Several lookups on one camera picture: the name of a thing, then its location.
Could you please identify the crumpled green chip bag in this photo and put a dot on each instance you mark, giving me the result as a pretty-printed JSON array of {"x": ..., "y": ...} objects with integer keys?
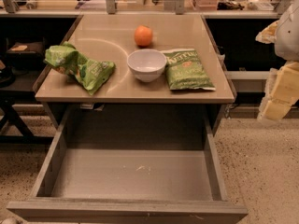
[{"x": 89, "y": 73}]

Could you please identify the grey top drawer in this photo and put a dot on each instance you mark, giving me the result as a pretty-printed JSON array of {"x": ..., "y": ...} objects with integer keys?
[{"x": 131, "y": 164}]

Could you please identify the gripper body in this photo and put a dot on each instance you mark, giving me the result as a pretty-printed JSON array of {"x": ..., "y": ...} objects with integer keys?
[{"x": 288, "y": 36}]

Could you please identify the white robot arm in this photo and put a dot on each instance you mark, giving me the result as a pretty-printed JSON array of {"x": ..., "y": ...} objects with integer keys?
[{"x": 284, "y": 34}]

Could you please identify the grey drawer cabinet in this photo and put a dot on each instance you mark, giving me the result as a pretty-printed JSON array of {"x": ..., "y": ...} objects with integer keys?
[{"x": 111, "y": 38}]

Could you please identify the orange fruit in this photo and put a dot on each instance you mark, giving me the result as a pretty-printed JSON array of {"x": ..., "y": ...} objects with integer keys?
[{"x": 143, "y": 36}]

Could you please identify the white bowl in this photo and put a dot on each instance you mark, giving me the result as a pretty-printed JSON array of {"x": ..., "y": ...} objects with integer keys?
[{"x": 146, "y": 64}]

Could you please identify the black side table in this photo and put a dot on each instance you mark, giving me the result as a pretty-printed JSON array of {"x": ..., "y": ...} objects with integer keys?
[{"x": 21, "y": 66}]

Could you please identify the flat green chip bag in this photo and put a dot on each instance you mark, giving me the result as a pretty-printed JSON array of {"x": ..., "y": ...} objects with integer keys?
[{"x": 184, "y": 71}]

